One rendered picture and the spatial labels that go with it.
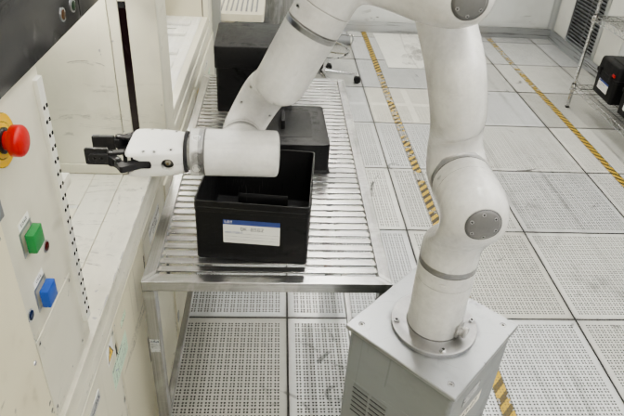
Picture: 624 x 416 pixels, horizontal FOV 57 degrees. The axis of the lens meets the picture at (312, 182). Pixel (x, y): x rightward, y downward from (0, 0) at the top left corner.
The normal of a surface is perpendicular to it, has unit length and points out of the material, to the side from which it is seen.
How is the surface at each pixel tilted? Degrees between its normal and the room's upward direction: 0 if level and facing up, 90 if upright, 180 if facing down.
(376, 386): 90
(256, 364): 0
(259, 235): 90
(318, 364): 0
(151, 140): 2
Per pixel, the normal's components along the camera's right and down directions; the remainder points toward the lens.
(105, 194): 0.06, -0.85
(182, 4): 0.04, 0.54
